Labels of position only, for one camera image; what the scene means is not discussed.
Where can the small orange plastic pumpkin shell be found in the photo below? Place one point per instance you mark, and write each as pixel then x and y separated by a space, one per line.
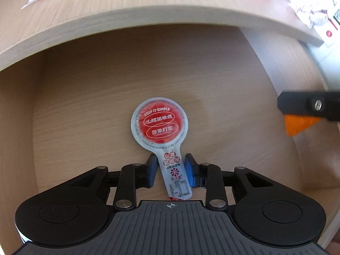
pixel 294 126

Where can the white box with red mark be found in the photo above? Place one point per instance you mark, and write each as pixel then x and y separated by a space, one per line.
pixel 329 33

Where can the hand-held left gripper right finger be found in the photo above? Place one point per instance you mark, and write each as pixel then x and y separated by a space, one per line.
pixel 189 170

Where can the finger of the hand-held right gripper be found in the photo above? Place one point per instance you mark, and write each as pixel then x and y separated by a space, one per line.
pixel 300 103

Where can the pink checkered lace cloth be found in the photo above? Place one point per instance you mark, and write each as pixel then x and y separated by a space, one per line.
pixel 310 10

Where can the round red paddle-shaped snack packet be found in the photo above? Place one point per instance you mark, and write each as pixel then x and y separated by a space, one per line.
pixel 159 123

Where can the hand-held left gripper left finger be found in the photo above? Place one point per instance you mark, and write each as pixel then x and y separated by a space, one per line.
pixel 152 170

